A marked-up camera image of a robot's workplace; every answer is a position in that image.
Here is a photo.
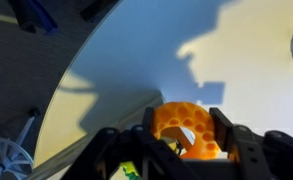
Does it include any blue clamp tool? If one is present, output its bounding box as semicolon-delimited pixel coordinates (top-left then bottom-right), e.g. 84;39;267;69
27;0;60;36

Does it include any white wheeled spoke base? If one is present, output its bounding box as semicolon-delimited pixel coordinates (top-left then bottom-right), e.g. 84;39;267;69
0;106;42;180

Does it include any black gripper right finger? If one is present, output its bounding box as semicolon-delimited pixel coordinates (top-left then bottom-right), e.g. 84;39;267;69
208;107;293;180

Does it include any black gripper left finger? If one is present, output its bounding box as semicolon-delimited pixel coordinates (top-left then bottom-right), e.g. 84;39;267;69
60;106;187;180

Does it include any orange honeycomb ring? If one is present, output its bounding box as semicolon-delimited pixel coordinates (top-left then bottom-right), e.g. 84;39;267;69
151;101;240;161

